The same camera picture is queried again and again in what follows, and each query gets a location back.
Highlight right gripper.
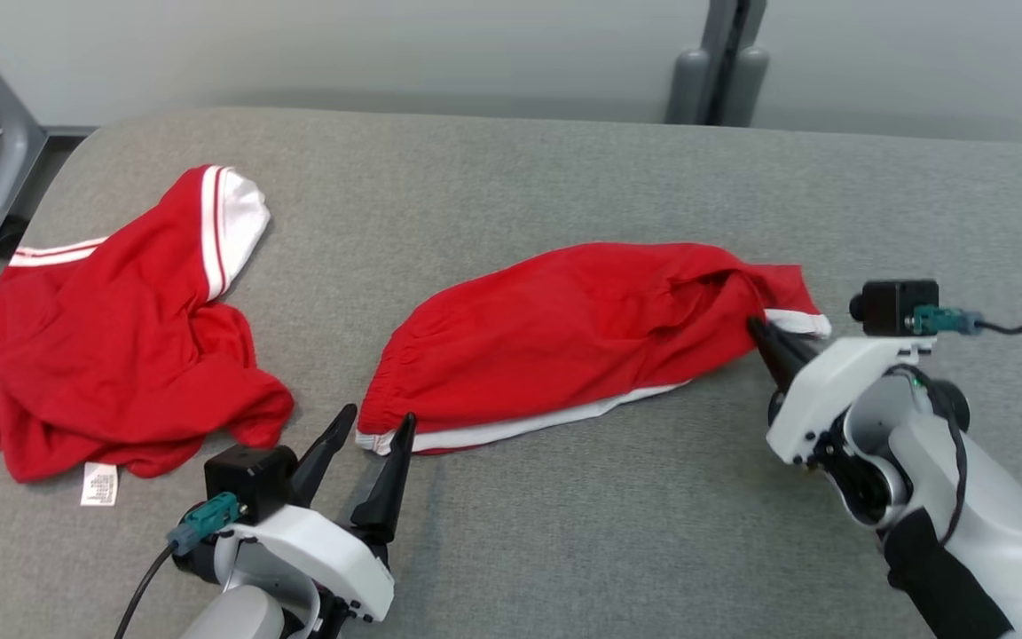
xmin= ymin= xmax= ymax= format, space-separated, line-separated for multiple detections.
xmin=746 ymin=316 xmax=938 ymax=469

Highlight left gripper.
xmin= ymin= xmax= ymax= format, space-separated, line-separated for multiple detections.
xmin=225 ymin=404 xmax=418 ymax=639

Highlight red shorts with white trim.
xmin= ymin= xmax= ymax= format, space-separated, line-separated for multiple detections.
xmin=356 ymin=241 xmax=833 ymax=456

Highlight red shirt with white sleeves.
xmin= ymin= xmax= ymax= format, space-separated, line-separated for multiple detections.
xmin=0 ymin=164 xmax=296 ymax=507

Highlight grey wheeled stand leg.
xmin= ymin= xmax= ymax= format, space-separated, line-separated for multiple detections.
xmin=0 ymin=35 xmax=95 ymax=258

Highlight left camera cable teal plug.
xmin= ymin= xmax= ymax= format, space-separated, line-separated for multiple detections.
xmin=112 ymin=493 xmax=240 ymax=639

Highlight camera cable teal plug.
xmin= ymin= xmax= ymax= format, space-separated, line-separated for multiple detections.
xmin=913 ymin=297 xmax=1022 ymax=336
xmin=112 ymin=493 xmax=240 ymax=639

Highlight right camera cable teal plug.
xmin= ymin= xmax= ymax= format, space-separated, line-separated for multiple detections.
xmin=913 ymin=297 xmax=1022 ymax=336

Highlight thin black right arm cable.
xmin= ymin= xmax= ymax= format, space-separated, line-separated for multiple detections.
xmin=885 ymin=362 xmax=971 ymax=547

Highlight grey metal partition post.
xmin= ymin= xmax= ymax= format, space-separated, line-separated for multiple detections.
xmin=666 ymin=0 xmax=771 ymax=127

